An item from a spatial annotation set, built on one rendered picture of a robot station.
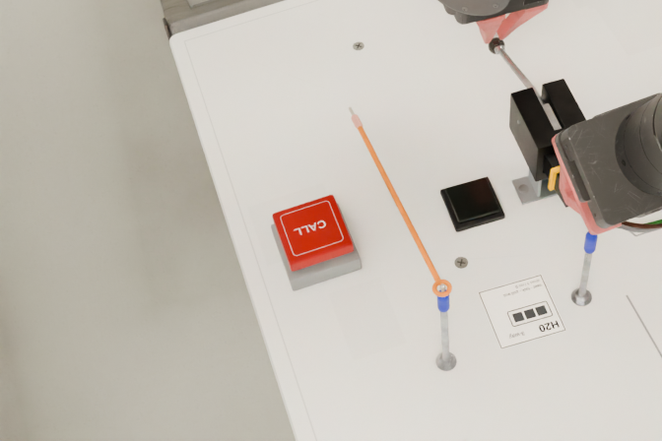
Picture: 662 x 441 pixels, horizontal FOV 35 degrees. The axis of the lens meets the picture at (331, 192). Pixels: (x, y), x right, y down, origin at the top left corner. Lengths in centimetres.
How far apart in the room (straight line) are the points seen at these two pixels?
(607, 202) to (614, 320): 16
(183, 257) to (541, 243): 122
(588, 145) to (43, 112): 137
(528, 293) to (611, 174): 17
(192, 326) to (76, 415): 28
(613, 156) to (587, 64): 28
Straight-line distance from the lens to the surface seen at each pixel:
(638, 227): 74
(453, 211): 82
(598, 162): 65
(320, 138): 88
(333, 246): 77
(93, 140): 190
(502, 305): 78
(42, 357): 204
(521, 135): 78
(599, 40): 95
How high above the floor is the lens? 186
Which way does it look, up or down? 72 degrees down
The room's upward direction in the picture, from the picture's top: 146 degrees clockwise
